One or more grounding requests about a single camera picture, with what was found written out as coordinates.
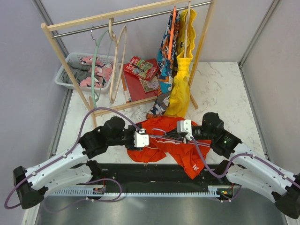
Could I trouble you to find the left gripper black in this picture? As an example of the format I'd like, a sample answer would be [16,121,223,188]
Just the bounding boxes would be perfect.
[108,124,143,151]

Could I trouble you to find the blue wire hanger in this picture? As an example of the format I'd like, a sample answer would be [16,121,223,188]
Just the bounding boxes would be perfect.
[149,128,211,148]

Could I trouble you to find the orange shorts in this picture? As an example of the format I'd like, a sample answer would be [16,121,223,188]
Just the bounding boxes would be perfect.
[127,116,204,179]

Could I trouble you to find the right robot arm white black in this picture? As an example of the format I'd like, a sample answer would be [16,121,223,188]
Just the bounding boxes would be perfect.
[166,112,300,219]

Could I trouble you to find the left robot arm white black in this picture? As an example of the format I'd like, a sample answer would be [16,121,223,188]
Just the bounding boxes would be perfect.
[13,116,142,209]

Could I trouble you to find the yellow shorts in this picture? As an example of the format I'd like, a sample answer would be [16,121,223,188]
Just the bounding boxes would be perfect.
[164,9,197,118]

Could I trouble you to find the mint green plastic hanger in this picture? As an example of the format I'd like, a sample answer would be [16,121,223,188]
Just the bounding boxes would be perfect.
[90,29,110,107]

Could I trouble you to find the colourful patterned shorts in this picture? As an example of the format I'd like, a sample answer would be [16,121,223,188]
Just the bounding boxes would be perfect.
[146,12,180,119]

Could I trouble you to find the orange plastic hanger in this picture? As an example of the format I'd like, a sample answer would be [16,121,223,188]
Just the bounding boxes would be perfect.
[167,6,176,61]

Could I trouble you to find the light wooden hanger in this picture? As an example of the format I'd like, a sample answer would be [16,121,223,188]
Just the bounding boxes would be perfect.
[108,17,128,104]

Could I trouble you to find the wooden hanger with yellow shorts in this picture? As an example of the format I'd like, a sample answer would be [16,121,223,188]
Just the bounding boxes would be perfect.
[184,1,191,58]

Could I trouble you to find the large red book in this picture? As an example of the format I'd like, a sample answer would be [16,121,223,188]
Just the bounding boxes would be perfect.
[123,70,159,101]

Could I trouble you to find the small illustrated booklet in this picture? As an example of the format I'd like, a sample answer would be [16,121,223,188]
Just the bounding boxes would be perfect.
[139,76,159,93]

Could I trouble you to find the white plastic laundry basket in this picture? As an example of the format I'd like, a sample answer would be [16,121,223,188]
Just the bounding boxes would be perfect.
[54,52,114,93]

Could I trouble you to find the grey garment in basket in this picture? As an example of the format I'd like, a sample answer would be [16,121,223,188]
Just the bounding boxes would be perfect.
[68,62,91,84]

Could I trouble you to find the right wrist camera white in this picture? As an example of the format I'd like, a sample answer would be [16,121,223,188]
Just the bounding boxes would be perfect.
[176,120,194,140]

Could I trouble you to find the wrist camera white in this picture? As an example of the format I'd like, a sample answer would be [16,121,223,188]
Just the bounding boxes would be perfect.
[134,128,150,148]
[176,120,194,140]

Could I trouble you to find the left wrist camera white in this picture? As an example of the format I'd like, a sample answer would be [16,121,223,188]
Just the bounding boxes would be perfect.
[134,128,150,148]

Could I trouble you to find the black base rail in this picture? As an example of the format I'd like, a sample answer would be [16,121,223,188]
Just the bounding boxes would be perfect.
[91,163,232,193]

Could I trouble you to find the white slotted cable duct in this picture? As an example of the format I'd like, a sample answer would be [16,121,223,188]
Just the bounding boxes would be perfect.
[50,186,220,198]

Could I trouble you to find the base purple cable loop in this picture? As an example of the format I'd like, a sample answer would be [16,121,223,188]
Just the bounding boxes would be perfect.
[42,178,123,213]

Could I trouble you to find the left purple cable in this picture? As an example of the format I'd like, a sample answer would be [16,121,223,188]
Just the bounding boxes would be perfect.
[4,107,147,210]

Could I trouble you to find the metal hanging rail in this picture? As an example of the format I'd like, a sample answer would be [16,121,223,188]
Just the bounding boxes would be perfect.
[52,1,213,39]

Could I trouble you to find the wooden clothes rack frame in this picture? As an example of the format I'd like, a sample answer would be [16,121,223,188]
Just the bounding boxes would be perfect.
[41,0,217,127]

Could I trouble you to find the aluminium corner post left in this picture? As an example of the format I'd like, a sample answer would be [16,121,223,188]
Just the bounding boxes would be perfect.
[31,0,73,141]

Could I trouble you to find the aluminium corner post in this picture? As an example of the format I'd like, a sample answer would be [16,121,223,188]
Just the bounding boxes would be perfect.
[31,0,73,141]
[238,0,282,68]

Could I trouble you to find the aluminium corner post right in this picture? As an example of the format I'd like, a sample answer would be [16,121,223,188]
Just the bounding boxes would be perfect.
[238,0,282,68]

